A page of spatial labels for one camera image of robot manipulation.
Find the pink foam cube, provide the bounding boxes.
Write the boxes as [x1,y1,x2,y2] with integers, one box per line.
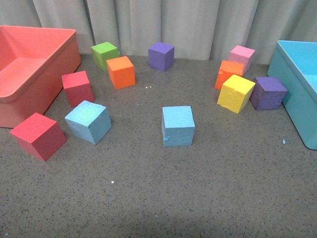
[228,45,255,75]

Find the light blue plastic bin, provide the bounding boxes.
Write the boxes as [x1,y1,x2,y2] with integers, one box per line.
[267,40,317,150]

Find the orange foam cube left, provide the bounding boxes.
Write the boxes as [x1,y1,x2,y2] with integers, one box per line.
[106,56,136,90]

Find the red foam cube back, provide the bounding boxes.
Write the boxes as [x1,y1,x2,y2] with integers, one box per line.
[61,71,95,107]

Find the green foam cube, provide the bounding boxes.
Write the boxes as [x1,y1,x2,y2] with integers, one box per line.
[91,42,119,71]

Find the orange foam cube right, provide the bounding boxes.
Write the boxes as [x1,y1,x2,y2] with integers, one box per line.
[214,60,244,90]

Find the red foam cube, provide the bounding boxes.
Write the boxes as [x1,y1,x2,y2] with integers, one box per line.
[61,71,95,107]
[10,113,67,161]

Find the purple foam cube right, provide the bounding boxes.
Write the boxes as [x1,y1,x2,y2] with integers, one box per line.
[250,77,288,110]

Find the light blue foam cube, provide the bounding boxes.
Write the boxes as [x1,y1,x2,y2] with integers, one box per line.
[65,101,112,145]
[161,106,195,147]

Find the coral pink plastic bin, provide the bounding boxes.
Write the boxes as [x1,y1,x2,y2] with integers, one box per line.
[0,25,81,128]

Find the white pleated curtain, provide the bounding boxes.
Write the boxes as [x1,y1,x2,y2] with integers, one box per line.
[0,0,317,64]

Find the purple foam cube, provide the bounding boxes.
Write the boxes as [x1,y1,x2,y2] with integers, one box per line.
[148,42,175,71]
[250,77,288,110]

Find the orange foam cube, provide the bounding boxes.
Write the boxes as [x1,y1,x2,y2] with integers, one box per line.
[214,60,244,90]
[106,56,136,90]

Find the yellow foam cube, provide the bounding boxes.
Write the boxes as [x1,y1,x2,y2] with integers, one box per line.
[217,75,255,114]

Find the purple foam cube back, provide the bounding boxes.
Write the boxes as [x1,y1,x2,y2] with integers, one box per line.
[148,42,175,71]

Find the red foam cube front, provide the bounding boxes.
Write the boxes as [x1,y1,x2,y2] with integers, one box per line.
[10,113,67,161]

